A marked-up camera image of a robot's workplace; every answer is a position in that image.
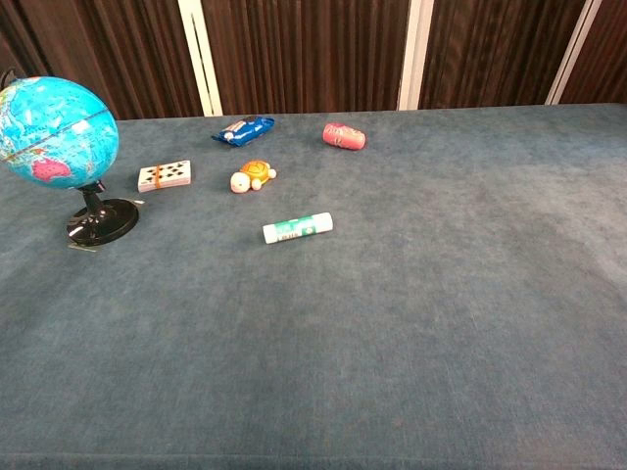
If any blue felt table cloth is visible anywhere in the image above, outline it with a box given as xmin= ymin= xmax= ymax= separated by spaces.
xmin=0 ymin=102 xmax=627 ymax=470

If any blue desktop globe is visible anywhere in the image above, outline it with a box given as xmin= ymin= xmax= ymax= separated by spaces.
xmin=0 ymin=68 xmax=141 ymax=248

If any green and white glue stick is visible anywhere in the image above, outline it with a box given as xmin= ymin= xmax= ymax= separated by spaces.
xmin=262 ymin=211 xmax=335 ymax=245

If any orange toy turtle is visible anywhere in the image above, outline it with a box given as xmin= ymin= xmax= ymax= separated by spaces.
xmin=229 ymin=160 xmax=278 ymax=195

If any blue snack packet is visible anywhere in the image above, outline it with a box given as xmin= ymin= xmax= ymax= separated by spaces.
xmin=211 ymin=115 xmax=276 ymax=148

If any rubber-banded playing card deck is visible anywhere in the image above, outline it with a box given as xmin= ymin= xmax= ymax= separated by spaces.
xmin=137 ymin=160 xmax=193 ymax=194

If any pink snack packet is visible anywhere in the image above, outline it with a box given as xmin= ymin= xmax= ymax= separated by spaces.
xmin=321 ymin=121 xmax=367 ymax=151

